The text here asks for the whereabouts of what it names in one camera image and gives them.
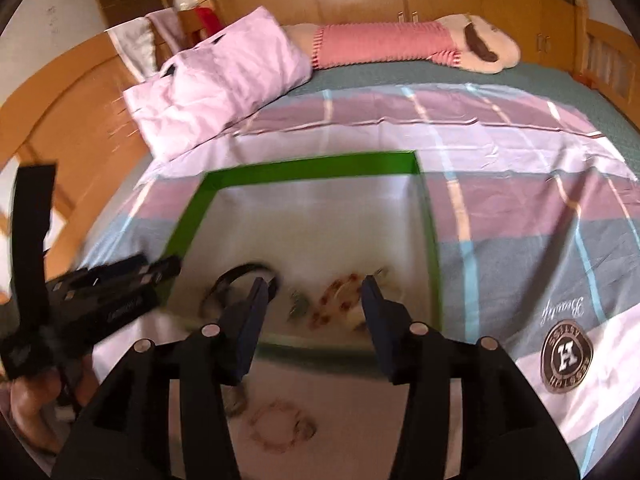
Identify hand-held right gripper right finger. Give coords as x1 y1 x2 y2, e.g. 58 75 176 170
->
360 274 572 480

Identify pink bead bracelet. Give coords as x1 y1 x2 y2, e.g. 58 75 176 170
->
248 399 302 454

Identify amber bead bracelet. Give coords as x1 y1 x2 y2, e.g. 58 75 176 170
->
307 272 364 332

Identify red cloth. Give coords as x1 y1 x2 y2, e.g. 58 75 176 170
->
194 7 222 34

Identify person's left hand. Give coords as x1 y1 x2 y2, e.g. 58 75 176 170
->
7 370 69 457

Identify wooden headboard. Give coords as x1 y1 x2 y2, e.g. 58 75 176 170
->
0 34 167 282

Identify small crystal ring bracelet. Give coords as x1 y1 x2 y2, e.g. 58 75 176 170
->
294 416 319 442

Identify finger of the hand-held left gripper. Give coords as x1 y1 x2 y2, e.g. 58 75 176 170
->
99 254 183 289
106 286 162 327

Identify green bed sheet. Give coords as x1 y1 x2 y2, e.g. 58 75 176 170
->
284 59 640 137

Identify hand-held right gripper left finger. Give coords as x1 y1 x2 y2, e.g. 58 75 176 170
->
52 276 271 480

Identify wooden footboard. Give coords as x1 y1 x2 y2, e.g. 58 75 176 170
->
567 0 640 107

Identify striped plush doll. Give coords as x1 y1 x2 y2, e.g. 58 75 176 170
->
284 12 522 76

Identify silver green pendant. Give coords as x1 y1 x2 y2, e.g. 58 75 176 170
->
287 289 314 322

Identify white cloth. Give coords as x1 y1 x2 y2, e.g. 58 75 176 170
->
107 9 187 82

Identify plaid printed quilt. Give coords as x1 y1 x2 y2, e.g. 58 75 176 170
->
75 85 640 480

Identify green cardboard box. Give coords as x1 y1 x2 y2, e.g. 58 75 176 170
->
159 150 444 357

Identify black wristwatch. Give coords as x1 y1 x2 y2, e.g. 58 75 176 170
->
202 262 281 319

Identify pink pillow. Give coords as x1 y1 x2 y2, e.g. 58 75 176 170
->
122 5 314 164

